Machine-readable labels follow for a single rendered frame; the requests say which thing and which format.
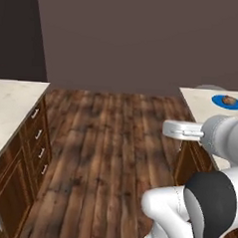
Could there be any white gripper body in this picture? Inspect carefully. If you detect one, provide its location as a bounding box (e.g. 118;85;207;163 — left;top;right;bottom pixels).
161;119;205;142

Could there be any brown chicken drumstick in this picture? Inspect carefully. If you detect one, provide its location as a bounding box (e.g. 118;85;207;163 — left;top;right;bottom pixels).
222;95;238;108

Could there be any blue plate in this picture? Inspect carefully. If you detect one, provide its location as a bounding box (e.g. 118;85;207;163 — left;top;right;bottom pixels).
210;94;238;112

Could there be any grey round object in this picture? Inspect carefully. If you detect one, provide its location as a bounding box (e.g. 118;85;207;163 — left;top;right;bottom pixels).
193;83;228;93

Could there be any brown wooden drawer front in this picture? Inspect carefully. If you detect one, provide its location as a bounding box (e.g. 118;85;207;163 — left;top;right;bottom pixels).
28;134;52;184
23;97;50;142
30;153;54;200
26;117;51;164

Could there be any brown wooden cupboard door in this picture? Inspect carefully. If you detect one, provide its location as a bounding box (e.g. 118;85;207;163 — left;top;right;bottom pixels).
0;151;37;238

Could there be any silver drawer handle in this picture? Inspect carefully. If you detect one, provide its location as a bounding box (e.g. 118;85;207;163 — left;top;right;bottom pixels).
40;163;50;176
34;127;45;141
30;108;41;120
37;147;47;160

